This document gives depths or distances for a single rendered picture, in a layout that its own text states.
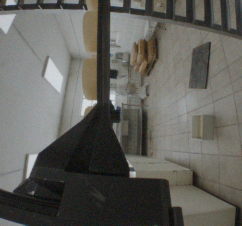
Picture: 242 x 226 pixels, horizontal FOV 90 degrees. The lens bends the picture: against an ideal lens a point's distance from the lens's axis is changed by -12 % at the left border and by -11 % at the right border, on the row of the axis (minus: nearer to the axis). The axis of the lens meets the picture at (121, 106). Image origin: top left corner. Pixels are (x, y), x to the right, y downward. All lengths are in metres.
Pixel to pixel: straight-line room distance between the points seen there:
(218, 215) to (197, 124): 1.01
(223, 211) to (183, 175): 0.71
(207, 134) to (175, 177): 0.67
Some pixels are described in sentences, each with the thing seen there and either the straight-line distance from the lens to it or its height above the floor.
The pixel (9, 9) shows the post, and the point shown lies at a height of 1.64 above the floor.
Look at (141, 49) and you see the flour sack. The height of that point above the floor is 0.47.
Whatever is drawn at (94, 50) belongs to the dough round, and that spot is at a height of 1.19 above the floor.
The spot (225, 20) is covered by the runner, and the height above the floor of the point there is 0.68.
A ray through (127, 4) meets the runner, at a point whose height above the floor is 1.14.
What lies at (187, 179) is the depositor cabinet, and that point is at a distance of 2.05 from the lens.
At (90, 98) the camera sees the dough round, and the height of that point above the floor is 1.19.
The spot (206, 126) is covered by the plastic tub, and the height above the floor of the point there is 0.10.
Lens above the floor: 1.17
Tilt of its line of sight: 4 degrees down
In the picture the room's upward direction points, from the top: 86 degrees counter-clockwise
